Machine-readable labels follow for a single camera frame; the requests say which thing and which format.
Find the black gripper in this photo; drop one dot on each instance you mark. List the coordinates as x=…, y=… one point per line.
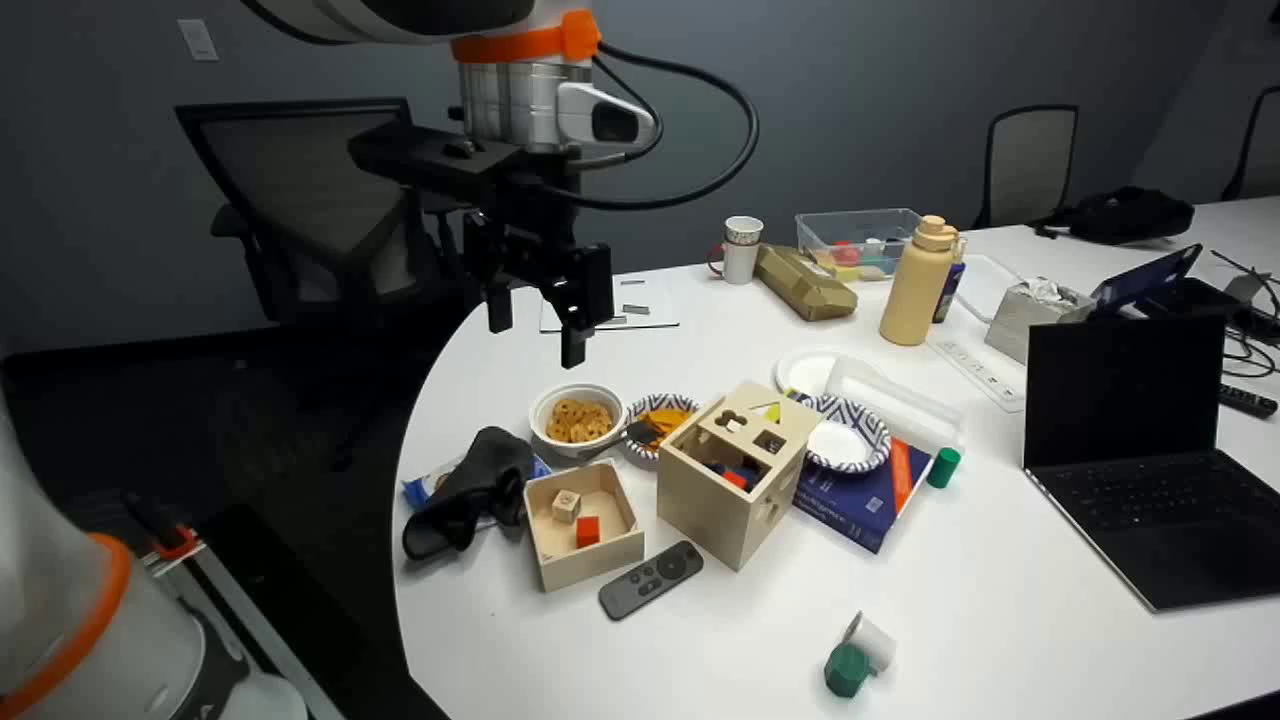
x=535, y=226

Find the wooden shape sorter lid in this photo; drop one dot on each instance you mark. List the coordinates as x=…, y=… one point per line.
x=761, y=423

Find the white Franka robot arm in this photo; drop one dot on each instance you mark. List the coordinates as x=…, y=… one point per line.
x=521, y=96

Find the wooden shape sorter box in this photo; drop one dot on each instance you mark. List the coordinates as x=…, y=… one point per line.
x=722, y=515

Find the white bowl with snacks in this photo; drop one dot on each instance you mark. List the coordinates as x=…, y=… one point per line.
x=577, y=419

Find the patterned paper bowl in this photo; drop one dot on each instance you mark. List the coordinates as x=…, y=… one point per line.
x=656, y=424

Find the orange tortilla chips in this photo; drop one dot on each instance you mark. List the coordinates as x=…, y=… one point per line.
x=667, y=423

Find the black cloth glove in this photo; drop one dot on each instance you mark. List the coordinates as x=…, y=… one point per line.
x=475, y=487

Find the white wooden cube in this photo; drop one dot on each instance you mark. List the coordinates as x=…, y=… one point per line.
x=566, y=506

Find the white paper cup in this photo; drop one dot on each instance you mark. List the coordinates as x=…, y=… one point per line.
x=740, y=247

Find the orange wooden block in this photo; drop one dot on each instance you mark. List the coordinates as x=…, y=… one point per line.
x=586, y=531

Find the open wooden tray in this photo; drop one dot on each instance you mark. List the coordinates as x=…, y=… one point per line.
x=586, y=563

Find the black mesh office chair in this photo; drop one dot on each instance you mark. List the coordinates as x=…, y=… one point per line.
x=307, y=187

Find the olive brown pouch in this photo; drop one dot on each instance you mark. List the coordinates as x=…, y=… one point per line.
x=807, y=287

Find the plain white plate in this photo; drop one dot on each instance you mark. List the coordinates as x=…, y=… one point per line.
x=807, y=373

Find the grey remote control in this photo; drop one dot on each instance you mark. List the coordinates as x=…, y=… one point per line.
x=651, y=580

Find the clear plastic container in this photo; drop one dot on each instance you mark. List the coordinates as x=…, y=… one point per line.
x=853, y=233

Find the patterned paper plate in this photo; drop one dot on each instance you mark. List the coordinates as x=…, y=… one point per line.
x=845, y=443

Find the blue book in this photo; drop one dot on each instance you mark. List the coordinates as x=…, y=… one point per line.
x=853, y=506

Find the clear rectangular plastic tray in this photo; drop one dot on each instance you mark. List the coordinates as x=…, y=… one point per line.
x=902, y=400

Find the tan squeeze bottle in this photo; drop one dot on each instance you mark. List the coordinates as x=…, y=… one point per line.
x=921, y=287

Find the grey robot mounting stand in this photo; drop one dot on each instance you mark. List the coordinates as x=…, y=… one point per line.
x=253, y=641

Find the small green cup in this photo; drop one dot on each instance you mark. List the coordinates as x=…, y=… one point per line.
x=944, y=468

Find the white power adapter box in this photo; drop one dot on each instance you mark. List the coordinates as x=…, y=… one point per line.
x=1032, y=317

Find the beige office chair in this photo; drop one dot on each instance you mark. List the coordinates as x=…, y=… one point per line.
x=1029, y=162

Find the black bag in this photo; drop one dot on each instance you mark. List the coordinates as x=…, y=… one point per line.
x=1131, y=213

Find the black open laptop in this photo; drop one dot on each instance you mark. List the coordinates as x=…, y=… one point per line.
x=1134, y=424

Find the laptop with blue screen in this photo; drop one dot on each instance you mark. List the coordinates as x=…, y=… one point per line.
x=1145, y=282

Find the black remote control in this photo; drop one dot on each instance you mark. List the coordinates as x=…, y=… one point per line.
x=1248, y=400

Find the dark office chair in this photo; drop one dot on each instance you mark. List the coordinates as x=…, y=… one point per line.
x=1254, y=141

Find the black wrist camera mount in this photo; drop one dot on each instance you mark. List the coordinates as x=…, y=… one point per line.
x=425, y=151

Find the white wall outlet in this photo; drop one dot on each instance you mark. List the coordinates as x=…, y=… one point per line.
x=196, y=42

